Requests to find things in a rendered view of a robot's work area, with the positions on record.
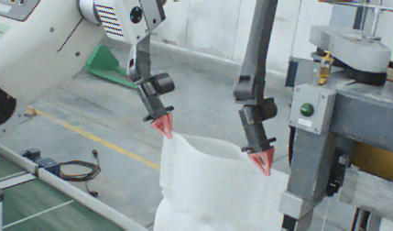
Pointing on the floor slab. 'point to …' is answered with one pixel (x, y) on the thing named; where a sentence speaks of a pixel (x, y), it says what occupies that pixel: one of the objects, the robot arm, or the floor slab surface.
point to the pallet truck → (102, 61)
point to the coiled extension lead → (82, 174)
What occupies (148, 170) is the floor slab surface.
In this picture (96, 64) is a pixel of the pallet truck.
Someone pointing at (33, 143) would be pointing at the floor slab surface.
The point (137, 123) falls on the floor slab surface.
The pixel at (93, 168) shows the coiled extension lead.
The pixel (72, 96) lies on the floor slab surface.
